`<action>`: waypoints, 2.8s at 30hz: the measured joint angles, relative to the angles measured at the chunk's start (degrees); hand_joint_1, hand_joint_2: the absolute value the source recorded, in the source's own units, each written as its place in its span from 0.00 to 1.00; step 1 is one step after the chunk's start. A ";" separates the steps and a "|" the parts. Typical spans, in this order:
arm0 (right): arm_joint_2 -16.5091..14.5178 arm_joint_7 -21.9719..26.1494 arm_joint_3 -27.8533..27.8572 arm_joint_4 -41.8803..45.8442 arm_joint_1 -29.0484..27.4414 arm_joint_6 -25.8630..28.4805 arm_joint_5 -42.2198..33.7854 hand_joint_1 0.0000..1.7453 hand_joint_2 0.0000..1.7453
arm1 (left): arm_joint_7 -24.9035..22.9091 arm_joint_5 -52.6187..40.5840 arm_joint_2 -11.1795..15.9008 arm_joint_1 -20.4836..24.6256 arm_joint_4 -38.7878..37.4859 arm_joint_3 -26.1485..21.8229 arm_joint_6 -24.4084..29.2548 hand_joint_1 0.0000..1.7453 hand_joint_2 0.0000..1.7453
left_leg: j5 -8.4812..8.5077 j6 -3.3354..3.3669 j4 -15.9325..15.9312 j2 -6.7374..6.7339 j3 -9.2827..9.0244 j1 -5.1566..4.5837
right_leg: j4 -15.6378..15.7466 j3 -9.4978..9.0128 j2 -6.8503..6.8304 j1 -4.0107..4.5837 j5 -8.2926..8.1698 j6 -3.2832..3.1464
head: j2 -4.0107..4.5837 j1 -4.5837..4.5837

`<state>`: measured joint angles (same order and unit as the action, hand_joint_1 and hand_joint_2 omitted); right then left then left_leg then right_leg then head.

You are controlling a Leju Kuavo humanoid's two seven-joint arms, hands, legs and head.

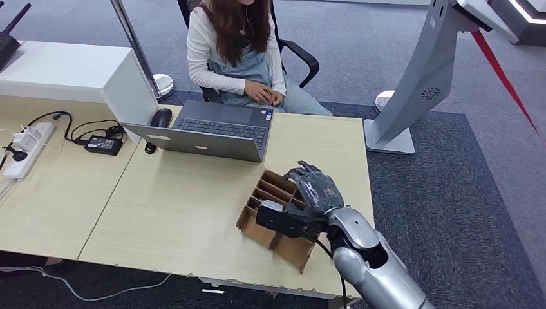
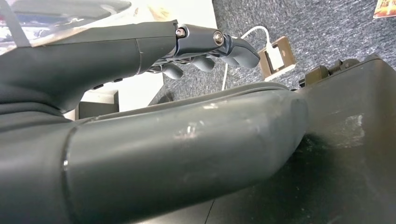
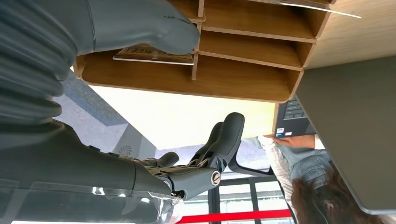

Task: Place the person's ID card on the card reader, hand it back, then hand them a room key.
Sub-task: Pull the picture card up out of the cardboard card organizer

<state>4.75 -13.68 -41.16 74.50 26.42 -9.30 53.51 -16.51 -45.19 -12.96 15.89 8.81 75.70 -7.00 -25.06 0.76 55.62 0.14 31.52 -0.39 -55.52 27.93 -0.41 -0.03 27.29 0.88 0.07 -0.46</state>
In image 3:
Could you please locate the brown wooden card organizer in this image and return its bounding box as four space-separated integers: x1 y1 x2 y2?
73 0 336 103

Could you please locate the grey kiosk stand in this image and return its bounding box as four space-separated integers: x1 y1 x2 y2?
112 123 157 159

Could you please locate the person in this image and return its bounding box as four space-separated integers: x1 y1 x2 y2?
244 134 396 224

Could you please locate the black office chair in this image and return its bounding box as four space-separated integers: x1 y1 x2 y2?
228 145 276 177

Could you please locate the black window frame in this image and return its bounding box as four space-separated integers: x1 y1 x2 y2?
207 176 295 224

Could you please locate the red barrier belt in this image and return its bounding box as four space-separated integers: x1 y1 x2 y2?
177 209 292 224

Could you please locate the grey laptop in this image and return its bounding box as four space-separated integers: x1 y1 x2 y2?
274 56 396 216

